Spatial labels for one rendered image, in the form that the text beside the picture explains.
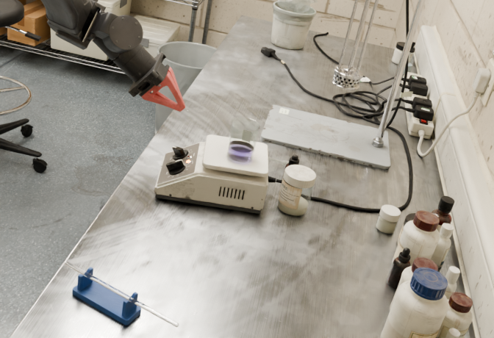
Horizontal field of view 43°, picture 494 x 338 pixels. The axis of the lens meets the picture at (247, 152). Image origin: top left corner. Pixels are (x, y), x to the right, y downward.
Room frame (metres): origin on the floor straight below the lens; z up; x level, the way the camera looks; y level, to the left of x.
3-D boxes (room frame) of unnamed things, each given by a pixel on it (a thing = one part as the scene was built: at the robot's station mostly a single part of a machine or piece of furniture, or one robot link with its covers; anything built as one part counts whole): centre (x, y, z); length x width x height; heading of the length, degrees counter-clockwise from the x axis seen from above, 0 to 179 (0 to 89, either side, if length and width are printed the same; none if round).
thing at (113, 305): (0.66, 0.15, 0.77); 0.10 x 0.03 x 0.04; 66
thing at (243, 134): (1.00, 0.01, 0.87); 0.06 x 0.05 x 0.08; 14
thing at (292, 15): (2.01, -0.06, 0.86); 0.14 x 0.14 x 0.21
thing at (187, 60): (2.64, 0.31, 0.22); 0.33 x 0.33 x 0.41
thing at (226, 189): (1.02, 0.04, 0.79); 0.22 x 0.13 x 0.08; 94
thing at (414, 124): (1.65, -0.44, 0.77); 0.40 x 0.06 x 0.04; 175
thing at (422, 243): (0.89, -0.31, 0.80); 0.06 x 0.06 x 0.11
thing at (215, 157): (1.02, 0.02, 0.83); 0.12 x 0.12 x 0.01; 4
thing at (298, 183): (1.01, -0.10, 0.79); 0.06 x 0.06 x 0.08
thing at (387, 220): (1.00, -0.28, 0.77); 0.04 x 0.04 x 0.04
